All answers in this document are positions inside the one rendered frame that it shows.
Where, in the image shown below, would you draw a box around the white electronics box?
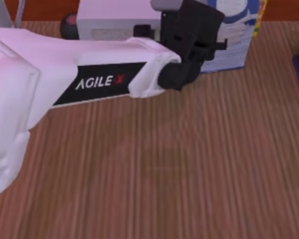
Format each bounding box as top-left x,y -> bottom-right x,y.
77,0 -> 163,41

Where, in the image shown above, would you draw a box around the blue and white printed carton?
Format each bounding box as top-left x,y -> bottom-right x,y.
199,0 -> 268,74

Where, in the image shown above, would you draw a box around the black cylinder with red top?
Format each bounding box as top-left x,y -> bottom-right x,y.
59,13 -> 80,40

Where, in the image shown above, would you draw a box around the white stand legs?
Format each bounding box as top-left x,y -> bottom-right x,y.
0,0 -> 25,28

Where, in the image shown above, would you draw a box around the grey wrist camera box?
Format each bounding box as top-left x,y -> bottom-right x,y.
150,0 -> 184,11

